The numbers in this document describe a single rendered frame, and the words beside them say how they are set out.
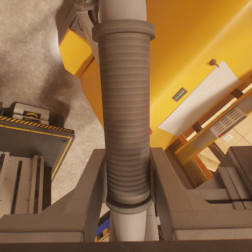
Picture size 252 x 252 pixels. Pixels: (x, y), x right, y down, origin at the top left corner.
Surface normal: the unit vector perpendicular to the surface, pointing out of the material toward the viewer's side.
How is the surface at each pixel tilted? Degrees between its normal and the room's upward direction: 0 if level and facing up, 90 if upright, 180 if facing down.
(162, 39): 74
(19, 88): 0
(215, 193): 90
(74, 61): 22
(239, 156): 90
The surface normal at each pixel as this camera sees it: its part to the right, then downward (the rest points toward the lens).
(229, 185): -0.04, -0.71
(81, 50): 0.00, 0.50
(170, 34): -0.61, -0.12
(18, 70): 0.29, 0.66
